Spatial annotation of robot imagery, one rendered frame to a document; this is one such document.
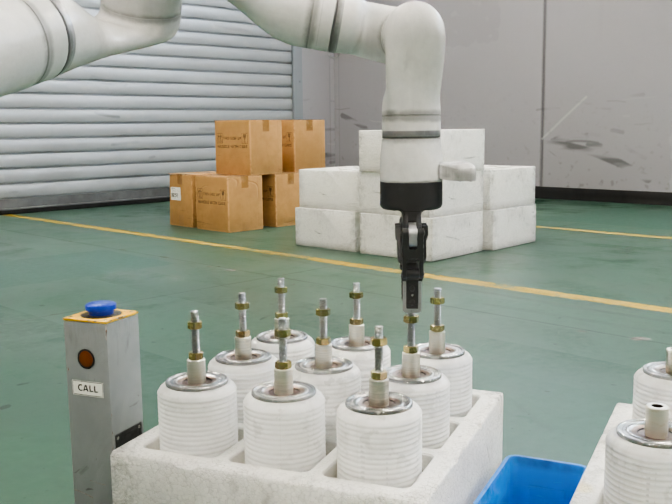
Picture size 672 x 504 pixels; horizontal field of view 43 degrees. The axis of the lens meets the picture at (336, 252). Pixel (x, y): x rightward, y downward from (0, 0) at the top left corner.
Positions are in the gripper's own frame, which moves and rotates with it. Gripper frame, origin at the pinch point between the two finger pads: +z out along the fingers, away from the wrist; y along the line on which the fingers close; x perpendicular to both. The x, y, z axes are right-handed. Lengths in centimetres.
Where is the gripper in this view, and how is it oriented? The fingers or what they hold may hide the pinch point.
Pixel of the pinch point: (411, 296)
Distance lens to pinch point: 105.1
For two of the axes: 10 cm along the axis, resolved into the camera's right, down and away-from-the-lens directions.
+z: 0.1, 9.9, 1.5
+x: 10.0, 0.0, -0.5
